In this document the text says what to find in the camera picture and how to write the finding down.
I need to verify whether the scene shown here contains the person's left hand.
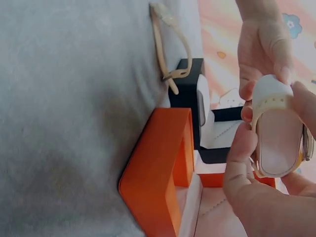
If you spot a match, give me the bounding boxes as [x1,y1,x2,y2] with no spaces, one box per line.
[234,0,295,123]

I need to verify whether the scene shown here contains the person's right hand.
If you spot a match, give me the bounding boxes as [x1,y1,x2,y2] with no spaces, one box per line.
[223,81,316,237]

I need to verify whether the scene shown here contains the cream strap smartwatch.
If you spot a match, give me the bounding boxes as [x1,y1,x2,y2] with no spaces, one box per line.
[249,92,316,179]

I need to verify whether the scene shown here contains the white watch pillow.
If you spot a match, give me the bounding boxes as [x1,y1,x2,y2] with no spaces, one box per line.
[253,74,303,175]

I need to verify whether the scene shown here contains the open black box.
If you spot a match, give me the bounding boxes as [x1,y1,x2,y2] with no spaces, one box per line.
[168,58,245,164]

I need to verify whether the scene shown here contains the open orange box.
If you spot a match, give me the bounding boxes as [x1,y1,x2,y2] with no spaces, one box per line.
[118,107,284,237]

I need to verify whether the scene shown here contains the beige watch strap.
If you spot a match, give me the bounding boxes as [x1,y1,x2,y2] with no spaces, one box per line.
[150,2,193,95]

